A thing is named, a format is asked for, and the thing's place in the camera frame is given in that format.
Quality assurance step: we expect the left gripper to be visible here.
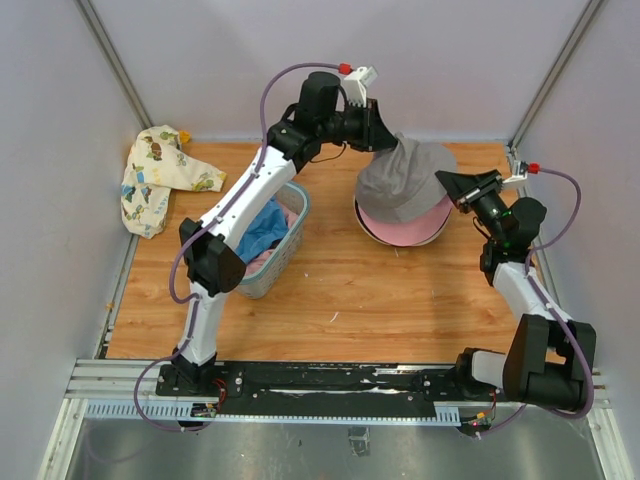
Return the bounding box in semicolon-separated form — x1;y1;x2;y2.
319;98;399;153

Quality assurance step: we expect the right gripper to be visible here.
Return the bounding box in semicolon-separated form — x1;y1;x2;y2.
436;169;507;242

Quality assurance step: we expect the grey bucket hat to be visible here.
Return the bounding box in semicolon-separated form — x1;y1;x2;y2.
355;134;457;224

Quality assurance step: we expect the pink bucket hat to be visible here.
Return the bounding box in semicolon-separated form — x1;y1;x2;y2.
359;197;453;248

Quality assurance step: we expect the beige bucket hat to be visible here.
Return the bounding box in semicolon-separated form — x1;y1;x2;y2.
354;197;451;247

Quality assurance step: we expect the grey plastic laundry basket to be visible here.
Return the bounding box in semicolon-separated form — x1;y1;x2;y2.
236;182;311;299

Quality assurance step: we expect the light pink hat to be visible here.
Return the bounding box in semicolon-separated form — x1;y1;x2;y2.
245;201;298;277

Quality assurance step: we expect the blue bucket hat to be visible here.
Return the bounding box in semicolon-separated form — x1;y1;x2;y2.
235;197;288;264

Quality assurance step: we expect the black bucket hat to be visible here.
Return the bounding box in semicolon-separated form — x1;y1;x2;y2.
353;196;384;244

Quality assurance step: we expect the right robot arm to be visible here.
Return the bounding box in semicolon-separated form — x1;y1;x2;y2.
436;170;597;418

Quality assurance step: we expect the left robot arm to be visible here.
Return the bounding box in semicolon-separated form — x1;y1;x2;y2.
170;63;397;396

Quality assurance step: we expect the small yellow object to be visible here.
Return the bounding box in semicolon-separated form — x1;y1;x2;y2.
179;130;191;145

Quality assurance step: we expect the cartoon print cloth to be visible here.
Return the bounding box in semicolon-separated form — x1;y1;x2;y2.
120;125;227;239

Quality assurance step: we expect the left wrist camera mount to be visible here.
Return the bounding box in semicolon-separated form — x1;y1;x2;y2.
338;63;378;107

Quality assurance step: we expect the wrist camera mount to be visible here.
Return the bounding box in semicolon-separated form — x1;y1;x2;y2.
338;63;378;107
502;160;541;190

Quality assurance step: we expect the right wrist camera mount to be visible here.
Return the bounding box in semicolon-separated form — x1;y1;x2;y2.
502;160;541;190

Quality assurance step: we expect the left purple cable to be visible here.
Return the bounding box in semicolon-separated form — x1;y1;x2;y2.
133;61;351;464

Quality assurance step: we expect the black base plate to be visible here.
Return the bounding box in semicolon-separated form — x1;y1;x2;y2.
155;361;504;419

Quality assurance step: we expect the aluminium frame rail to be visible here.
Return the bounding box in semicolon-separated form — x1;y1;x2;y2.
64;357;611;401

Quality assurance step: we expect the grey cable duct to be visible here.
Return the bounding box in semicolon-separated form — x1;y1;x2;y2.
84;402;461;426

